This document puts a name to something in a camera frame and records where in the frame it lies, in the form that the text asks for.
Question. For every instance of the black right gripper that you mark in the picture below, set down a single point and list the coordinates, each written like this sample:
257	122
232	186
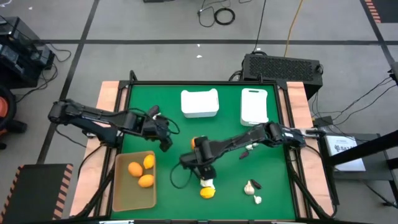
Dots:
206	161

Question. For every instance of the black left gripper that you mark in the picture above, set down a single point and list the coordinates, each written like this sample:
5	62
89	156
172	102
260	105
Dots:
152	129

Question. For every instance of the large white garlic bulb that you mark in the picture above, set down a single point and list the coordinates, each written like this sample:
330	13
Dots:
206	183

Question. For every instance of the orange fruit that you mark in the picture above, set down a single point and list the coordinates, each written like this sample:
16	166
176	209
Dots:
135	169
193	143
146	181

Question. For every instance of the yellow lemon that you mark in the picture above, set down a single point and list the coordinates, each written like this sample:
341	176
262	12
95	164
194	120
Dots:
149	161
207	193

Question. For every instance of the small purple eggplant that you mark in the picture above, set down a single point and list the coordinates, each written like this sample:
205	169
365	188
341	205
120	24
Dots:
256	184
244	155

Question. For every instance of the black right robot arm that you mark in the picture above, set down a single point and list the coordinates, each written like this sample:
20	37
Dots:
236	141

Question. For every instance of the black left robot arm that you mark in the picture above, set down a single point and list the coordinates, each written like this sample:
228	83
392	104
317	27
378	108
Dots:
93	116

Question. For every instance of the green table mat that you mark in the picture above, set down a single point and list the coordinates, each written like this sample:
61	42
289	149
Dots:
217	211

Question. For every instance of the wide white plastic basket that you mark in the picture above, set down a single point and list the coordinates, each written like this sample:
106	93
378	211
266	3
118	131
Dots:
199	104

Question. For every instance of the grey metal mounting plate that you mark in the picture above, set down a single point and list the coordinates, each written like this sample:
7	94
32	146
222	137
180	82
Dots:
90	134

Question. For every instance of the narrow white plastic basket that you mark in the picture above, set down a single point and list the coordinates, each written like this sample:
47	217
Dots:
255	107

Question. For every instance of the tan rectangular tray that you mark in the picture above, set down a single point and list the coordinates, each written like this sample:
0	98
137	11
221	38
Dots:
130	199

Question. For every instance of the black computer case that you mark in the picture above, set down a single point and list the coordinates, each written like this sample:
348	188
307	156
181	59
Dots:
280	68

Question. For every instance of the black orange-striped floor mat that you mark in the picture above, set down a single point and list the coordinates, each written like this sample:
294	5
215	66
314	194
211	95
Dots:
385	9
34	193

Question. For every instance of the white printed paper sheet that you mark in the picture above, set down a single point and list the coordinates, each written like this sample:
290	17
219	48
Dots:
345	155

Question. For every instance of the orange and black round device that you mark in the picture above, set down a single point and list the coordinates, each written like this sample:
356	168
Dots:
4	109

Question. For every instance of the black electronics stack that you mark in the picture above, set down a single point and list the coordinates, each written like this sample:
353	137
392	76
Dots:
18	53

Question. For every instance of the black metal side stand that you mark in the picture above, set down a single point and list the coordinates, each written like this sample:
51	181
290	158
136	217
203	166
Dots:
373	145

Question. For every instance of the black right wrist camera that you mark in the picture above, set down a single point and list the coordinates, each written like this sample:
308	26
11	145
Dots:
189	161

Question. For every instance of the black metal table frame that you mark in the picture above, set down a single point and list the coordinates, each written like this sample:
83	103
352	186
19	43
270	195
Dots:
202	82

